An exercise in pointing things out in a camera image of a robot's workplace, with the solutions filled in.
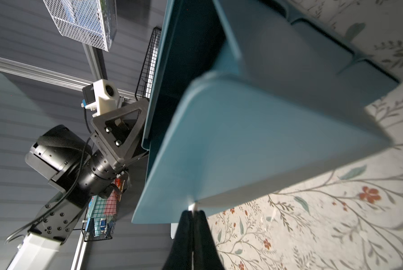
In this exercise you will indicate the black wire desk rack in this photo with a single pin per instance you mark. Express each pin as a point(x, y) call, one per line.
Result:
point(146, 78)

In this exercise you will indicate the teal two-drawer cabinet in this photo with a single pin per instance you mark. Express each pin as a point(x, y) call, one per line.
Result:
point(255, 43)

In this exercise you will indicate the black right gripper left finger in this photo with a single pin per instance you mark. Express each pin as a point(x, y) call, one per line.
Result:
point(180, 257)

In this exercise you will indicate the black wire side basket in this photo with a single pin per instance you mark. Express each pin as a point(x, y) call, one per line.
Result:
point(100, 219)

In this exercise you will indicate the teal drawer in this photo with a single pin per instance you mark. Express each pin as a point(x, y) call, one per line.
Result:
point(229, 143)

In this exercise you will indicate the white wire wall basket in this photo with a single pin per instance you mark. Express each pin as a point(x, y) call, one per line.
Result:
point(92, 22)

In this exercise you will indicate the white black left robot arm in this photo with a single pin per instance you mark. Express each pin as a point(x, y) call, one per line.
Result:
point(79, 169)

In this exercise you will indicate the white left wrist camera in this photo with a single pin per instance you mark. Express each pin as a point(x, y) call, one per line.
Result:
point(100, 96)

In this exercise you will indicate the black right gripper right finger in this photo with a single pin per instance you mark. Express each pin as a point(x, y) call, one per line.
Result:
point(205, 256)

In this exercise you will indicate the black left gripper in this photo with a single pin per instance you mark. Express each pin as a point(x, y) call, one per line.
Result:
point(118, 134)

